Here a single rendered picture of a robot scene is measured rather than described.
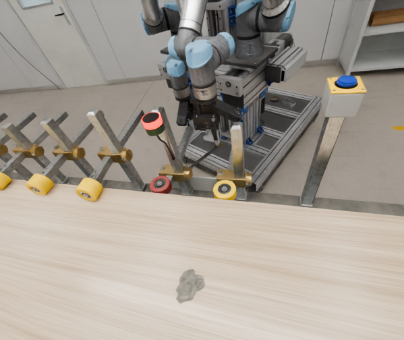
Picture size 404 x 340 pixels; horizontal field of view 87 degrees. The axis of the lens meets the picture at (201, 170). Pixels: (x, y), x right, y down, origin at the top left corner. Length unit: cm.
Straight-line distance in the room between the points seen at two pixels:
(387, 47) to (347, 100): 323
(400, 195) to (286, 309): 165
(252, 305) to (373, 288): 28
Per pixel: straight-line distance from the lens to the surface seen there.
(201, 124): 77
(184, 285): 63
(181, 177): 90
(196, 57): 65
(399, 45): 388
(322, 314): 64
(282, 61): 141
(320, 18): 345
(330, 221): 73
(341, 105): 62
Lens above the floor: 151
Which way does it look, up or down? 47 degrees down
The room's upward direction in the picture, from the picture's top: 15 degrees counter-clockwise
